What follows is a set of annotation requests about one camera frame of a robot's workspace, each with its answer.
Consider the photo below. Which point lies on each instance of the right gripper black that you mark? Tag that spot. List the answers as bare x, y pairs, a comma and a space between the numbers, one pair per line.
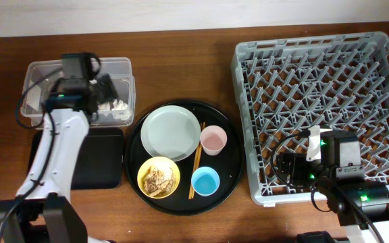
297, 160

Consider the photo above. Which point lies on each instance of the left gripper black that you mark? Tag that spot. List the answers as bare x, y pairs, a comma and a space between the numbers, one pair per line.
108, 90

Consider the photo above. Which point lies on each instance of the white paper napkin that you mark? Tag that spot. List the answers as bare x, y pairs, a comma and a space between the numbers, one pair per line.
117, 109

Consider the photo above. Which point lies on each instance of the pale green plate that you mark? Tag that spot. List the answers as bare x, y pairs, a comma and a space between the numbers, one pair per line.
170, 131

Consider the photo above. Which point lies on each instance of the pink plastic cup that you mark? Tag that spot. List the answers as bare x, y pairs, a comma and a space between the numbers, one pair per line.
213, 139

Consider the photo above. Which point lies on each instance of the blue plastic cup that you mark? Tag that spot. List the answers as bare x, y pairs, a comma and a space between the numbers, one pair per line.
205, 181

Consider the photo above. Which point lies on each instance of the yellow bowl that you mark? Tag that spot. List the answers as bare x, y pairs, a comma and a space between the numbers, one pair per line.
157, 161

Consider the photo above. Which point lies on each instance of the food scraps peanut shells rice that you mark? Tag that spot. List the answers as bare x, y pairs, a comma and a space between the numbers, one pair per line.
159, 181

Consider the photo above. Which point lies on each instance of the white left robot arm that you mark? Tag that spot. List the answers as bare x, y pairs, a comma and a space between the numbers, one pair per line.
42, 203

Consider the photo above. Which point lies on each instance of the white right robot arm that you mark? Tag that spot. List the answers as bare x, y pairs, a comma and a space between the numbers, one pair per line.
362, 207

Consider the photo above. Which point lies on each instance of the clear plastic waste bin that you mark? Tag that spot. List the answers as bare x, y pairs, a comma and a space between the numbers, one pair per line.
119, 68

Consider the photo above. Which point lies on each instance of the grey plastic dishwasher rack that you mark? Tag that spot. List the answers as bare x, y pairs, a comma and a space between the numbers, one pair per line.
286, 85

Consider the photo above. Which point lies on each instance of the round black serving tray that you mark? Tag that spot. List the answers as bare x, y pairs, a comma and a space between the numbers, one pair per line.
228, 163

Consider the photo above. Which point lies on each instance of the black rectangular tray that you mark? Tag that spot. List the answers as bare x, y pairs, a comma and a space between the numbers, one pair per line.
99, 163

